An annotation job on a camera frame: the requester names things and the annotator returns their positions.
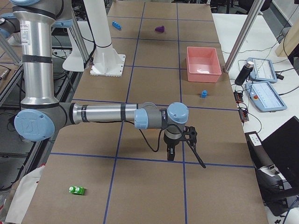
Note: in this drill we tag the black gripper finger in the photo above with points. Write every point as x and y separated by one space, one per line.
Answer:
170 153

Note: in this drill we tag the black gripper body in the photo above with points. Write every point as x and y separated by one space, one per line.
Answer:
169 142

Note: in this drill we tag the small light blue block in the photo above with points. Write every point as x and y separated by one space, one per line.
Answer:
203 94

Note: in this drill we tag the green block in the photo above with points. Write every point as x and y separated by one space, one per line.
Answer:
77 190

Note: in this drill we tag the purple block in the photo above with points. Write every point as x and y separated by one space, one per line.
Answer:
160 29

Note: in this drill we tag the long blue block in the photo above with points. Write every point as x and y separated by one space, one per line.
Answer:
116 25

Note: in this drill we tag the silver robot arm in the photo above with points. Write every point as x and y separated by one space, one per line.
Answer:
42 115
9 25

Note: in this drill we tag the pink plastic box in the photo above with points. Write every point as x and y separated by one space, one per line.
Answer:
202 65

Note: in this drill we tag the black water bottle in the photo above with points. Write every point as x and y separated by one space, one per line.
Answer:
244 73

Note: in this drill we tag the near teach pendant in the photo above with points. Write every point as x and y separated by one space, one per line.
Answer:
264 96

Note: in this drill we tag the teach pendant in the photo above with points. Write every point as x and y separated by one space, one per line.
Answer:
263 70
264 96

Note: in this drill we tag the far teach pendant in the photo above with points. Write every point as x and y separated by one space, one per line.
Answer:
263 70

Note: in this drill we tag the white pedestal column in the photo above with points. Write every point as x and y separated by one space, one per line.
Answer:
106 62

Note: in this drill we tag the aluminium frame post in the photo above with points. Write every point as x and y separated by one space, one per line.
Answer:
251 16

